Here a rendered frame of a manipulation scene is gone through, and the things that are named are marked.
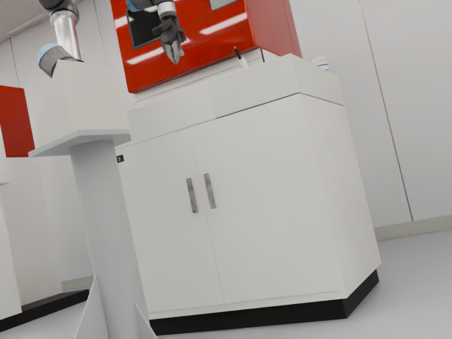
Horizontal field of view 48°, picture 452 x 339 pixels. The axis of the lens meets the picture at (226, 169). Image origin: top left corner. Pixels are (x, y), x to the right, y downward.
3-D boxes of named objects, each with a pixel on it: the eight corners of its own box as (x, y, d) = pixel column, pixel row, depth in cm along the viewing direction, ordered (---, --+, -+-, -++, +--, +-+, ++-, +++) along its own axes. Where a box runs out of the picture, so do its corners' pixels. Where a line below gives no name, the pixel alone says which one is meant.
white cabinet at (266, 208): (206, 302, 276) (175, 155, 282) (385, 280, 232) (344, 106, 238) (132, 342, 219) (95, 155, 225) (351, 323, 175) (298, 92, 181)
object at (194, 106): (122, 151, 232) (116, 122, 233) (227, 119, 207) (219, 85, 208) (107, 151, 224) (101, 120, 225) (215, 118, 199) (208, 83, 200)
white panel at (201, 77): (149, 162, 293) (135, 94, 296) (278, 125, 256) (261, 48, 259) (146, 162, 291) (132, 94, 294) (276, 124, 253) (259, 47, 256)
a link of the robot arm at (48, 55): (44, 72, 188) (25, 54, 195) (64, 91, 200) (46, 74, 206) (68, 50, 190) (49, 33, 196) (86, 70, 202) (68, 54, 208)
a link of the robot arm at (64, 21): (52, 88, 200) (38, -8, 226) (72, 107, 214) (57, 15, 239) (80, 77, 199) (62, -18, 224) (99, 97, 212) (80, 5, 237)
